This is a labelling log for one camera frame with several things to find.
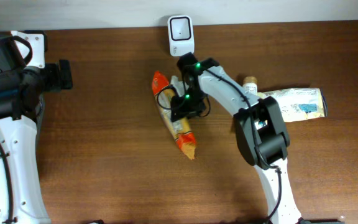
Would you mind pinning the white cream tube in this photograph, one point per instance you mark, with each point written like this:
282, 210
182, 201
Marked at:
250, 85

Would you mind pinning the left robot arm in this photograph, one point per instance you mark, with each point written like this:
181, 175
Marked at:
24, 78

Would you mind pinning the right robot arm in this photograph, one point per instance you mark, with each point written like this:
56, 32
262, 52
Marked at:
261, 135

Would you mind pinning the orange spaghetti package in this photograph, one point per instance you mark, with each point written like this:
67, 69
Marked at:
180, 130

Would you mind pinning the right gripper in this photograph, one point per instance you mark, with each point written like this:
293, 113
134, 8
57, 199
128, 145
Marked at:
178, 109

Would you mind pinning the white barcode scanner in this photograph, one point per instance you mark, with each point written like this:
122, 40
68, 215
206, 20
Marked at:
181, 35

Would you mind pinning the yellow white snack bag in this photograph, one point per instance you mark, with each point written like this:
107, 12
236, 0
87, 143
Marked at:
299, 104

